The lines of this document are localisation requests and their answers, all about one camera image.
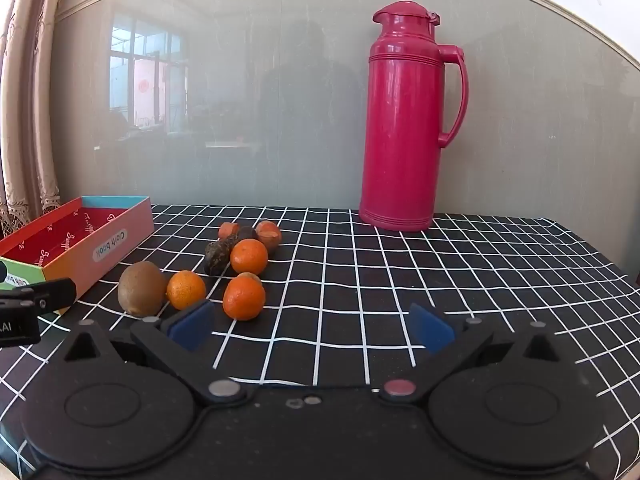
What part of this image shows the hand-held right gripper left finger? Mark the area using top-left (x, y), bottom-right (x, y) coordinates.
top-left (62, 300), bottom-right (249, 407)

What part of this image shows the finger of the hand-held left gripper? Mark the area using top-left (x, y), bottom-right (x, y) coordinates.
top-left (0, 277), bottom-right (79, 315)

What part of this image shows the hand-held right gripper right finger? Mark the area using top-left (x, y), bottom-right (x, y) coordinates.
top-left (377, 302), bottom-right (576, 406)

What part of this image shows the orange tangerine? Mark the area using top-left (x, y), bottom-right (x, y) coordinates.
top-left (166, 270), bottom-right (207, 311)
top-left (230, 238), bottom-right (269, 275)
top-left (223, 272), bottom-right (266, 322)

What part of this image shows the brown kiwi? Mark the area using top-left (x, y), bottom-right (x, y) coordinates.
top-left (118, 261), bottom-right (168, 318)

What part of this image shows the red and pink cardboard box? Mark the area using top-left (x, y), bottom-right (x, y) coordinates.
top-left (0, 196), bottom-right (155, 316)

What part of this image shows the dark bumpy fruit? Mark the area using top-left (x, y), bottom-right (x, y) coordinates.
top-left (204, 239), bottom-right (236, 277)

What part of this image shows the black white checked tablecloth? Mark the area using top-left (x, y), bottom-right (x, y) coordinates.
top-left (0, 204), bottom-right (640, 480)

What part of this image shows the beige lace curtain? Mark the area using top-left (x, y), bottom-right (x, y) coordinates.
top-left (0, 0), bottom-right (63, 241)

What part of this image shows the red thermos jug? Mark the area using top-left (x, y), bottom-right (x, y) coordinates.
top-left (359, 1), bottom-right (470, 232)

